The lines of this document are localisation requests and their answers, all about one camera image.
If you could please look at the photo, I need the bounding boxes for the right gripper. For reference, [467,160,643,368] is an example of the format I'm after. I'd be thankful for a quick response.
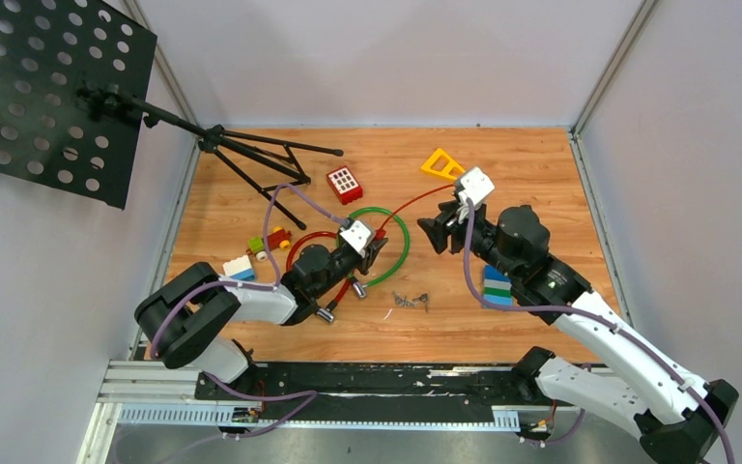
[418,198,520,282]

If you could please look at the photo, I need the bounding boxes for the green cable lock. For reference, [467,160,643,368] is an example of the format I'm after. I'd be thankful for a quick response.
[334,206,412,303]

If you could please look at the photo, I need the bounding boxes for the thin red wire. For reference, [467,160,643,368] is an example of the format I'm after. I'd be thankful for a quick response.
[374,182,459,242]

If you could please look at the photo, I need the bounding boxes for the red cable lock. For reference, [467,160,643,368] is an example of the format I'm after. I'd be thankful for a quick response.
[280,231,355,326]

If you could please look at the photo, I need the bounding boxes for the silver keys of green lock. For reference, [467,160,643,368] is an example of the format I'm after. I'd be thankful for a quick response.
[412,293,430,312]

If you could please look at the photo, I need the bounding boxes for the silver keys of red lock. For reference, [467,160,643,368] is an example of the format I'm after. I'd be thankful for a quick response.
[392,292,412,307]

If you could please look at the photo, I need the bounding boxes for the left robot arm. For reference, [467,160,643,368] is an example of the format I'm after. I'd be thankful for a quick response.
[134,238,387,399]

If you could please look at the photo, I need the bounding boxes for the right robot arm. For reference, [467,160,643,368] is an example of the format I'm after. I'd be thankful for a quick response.
[417,201,739,463]

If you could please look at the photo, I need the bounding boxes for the yellow triangular toy piece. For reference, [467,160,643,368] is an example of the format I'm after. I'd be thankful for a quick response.
[419,148,466,183]

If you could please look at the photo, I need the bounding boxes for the red green toy car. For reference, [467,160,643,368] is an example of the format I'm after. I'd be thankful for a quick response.
[245,226,292,262]

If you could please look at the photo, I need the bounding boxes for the blue green white brick stack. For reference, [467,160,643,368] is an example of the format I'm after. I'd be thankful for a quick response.
[482,265,514,306]

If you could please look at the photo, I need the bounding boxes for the red window toy brick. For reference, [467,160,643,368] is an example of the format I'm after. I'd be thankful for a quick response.
[326,165,364,205]

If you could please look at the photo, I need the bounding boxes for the white blue toy brick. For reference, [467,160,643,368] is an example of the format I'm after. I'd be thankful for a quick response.
[223,255,256,281]

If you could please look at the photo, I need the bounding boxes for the black perforated music stand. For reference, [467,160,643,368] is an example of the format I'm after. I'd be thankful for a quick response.
[0,1,310,209]

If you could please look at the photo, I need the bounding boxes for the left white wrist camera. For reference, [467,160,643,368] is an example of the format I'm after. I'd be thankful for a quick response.
[337,217,376,257]

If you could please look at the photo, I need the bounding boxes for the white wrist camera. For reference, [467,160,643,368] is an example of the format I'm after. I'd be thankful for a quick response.
[454,166,495,223]
[337,217,376,257]

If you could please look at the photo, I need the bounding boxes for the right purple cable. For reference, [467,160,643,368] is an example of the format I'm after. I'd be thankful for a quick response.
[461,198,737,464]

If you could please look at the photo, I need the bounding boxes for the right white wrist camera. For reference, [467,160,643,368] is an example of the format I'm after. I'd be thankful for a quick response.
[454,166,495,223]

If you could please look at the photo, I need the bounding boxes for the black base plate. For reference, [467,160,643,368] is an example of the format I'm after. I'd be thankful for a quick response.
[230,362,565,424]

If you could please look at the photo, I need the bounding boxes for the grey slotted cable duct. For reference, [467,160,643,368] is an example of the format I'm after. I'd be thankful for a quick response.
[118,403,522,432]

